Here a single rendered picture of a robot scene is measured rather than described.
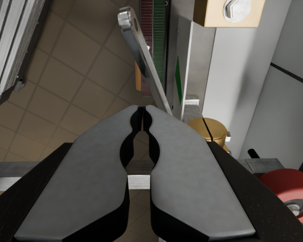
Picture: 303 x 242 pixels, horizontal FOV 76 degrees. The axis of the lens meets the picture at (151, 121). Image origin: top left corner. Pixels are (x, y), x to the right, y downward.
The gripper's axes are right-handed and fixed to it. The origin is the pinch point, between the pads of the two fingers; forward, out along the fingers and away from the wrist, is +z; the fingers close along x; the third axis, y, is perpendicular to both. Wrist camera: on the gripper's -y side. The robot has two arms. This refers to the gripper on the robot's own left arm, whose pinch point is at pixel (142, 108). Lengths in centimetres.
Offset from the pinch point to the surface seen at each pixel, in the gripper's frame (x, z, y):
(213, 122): 9.0, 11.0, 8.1
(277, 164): 19.3, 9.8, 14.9
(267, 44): 25.7, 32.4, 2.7
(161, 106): 1.5, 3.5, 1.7
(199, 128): 6.8, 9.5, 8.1
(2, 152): -101, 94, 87
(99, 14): -22, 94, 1
